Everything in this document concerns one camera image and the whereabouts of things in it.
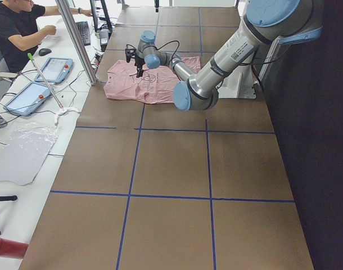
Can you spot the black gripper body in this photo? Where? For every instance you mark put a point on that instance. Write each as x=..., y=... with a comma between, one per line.
x=138, y=63

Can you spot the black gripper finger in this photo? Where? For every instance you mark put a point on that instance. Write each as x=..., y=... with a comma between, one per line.
x=139, y=72

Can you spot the pink Snoopy t-shirt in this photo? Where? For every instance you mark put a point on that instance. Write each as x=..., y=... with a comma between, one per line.
x=155, y=86

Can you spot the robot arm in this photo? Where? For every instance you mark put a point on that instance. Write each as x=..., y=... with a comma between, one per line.
x=263, y=22

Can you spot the black keyboard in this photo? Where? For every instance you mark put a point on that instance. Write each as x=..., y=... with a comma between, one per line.
x=84, y=32

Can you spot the upper teach pendant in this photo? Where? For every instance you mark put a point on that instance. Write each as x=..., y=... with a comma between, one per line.
x=56, y=69

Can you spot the teach pendant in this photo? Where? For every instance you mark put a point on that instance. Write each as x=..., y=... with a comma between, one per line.
x=28, y=99
x=56, y=69

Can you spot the black computer mouse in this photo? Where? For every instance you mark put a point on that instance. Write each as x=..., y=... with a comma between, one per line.
x=44, y=51

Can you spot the stick with green tip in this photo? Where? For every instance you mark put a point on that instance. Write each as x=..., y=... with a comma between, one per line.
x=63, y=110

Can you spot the lower teach pendant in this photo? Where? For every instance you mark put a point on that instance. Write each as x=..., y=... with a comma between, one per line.
x=28, y=99

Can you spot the person in black shirt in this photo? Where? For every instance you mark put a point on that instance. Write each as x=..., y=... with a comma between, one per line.
x=19, y=33

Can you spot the clear plastic bag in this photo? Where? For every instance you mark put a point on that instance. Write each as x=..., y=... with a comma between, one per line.
x=26, y=150

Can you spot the red fire extinguisher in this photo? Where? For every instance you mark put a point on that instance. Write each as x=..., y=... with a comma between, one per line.
x=12, y=249

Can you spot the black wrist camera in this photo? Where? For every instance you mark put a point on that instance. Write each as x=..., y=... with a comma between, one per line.
x=130, y=52

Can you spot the aluminium frame post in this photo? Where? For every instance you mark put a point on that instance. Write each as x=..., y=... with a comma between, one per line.
x=67, y=16

